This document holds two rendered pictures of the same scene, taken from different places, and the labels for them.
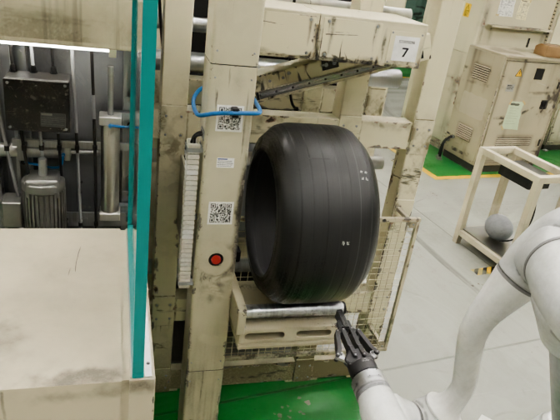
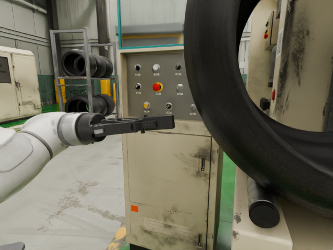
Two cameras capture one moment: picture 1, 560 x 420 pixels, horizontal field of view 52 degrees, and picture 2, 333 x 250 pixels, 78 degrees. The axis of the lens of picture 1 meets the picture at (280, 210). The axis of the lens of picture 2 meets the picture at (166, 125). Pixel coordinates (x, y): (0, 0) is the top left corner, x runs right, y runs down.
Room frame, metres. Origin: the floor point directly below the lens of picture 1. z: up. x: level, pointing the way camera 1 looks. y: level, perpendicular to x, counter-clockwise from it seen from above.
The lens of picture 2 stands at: (1.65, -0.57, 1.11)
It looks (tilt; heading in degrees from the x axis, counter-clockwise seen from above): 12 degrees down; 128
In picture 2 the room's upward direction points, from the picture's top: straight up
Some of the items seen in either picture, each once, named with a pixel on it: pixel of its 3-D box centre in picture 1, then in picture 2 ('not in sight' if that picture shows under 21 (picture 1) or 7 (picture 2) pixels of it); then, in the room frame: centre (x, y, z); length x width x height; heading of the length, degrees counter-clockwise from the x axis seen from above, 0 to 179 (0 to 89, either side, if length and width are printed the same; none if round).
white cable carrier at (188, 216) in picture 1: (189, 217); not in sight; (1.53, 0.26, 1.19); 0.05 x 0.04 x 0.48; 18
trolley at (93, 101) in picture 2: not in sight; (91, 88); (-2.08, 1.80, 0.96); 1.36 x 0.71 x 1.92; 116
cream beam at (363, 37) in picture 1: (327, 32); not in sight; (2.00, -0.07, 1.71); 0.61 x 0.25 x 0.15; 108
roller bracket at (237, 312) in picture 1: (231, 287); not in sight; (1.62, 0.12, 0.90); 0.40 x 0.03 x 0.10; 18
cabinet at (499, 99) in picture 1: (503, 110); not in sight; (6.29, -2.27, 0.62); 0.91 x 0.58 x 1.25; 116
